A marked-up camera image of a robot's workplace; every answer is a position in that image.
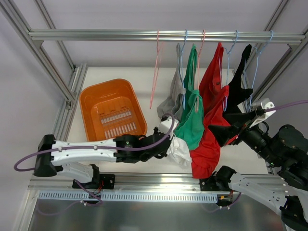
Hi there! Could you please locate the green shirt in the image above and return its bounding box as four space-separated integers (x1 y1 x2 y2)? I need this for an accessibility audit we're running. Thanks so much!
175 44 205 151

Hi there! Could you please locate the orange plastic basket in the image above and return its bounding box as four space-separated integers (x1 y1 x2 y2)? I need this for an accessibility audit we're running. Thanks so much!
79 78 147 141

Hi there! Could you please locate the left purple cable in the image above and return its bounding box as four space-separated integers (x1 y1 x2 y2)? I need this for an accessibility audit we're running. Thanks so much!
13 113 176 206

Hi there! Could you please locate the blue hanger under red shirt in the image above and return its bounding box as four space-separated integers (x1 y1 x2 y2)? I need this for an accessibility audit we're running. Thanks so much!
218 30 239 112

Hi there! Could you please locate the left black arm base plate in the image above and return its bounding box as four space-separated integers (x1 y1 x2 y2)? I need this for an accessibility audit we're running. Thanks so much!
80 174 115 190

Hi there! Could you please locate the white slotted cable duct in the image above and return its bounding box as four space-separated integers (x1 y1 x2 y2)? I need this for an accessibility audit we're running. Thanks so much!
38 191 218 203

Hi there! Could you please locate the red shirt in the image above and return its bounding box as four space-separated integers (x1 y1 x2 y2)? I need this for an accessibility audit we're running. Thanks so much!
190 43 229 179

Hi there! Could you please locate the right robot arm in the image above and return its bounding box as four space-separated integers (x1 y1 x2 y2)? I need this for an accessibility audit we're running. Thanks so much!
208 109 308 231

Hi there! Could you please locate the aluminium front frame rail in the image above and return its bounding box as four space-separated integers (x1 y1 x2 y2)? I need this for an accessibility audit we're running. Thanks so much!
28 173 291 193

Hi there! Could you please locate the blue hanger under black shirt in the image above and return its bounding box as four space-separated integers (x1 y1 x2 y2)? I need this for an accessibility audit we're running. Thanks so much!
244 30 274 112

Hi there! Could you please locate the white tank top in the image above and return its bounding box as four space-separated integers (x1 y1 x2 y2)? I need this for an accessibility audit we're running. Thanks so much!
167 136 192 168

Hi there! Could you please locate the aluminium hanging rail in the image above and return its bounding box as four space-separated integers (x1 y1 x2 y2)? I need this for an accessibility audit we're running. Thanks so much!
28 29 307 45

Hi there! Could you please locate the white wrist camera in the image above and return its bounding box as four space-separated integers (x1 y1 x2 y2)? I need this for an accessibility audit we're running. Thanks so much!
250 98 276 128
158 116 179 136

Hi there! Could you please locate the pink wire hanger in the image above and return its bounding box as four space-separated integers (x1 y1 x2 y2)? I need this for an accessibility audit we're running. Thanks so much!
149 30 163 109

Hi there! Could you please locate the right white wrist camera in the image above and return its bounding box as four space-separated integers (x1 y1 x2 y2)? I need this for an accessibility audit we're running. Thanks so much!
250 98 276 128

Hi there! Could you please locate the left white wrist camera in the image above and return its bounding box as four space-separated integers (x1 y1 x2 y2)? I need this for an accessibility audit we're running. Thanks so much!
158 116 179 136

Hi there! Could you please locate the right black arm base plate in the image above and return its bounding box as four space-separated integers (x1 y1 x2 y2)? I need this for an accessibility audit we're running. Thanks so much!
199 172 234 192

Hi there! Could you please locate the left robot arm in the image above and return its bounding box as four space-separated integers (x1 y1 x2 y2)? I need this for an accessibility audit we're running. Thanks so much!
33 128 172 189

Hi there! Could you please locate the black shirt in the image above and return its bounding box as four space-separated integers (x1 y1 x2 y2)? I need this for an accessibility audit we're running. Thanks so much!
224 44 253 114

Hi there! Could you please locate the grey shirt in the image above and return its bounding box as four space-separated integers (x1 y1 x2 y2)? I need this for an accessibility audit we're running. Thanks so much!
157 43 186 121

